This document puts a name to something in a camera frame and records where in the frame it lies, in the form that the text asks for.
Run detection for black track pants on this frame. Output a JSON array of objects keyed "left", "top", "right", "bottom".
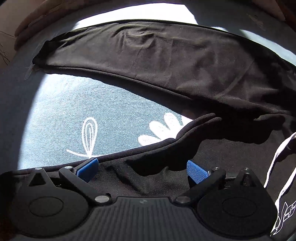
[{"left": 0, "top": 19, "right": 296, "bottom": 241}]

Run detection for blue floral bed sheet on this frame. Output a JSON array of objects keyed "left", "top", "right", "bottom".
[{"left": 1, "top": 1, "right": 295, "bottom": 172}]

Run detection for pink floral quilt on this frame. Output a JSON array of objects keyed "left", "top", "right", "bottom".
[{"left": 14, "top": 0, "right": 96, "bottom": 50}]

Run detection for black cable on wall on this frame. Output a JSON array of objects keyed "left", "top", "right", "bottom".
[{"left": 0, "top": 29, "right": 17, "bottom": 67}]

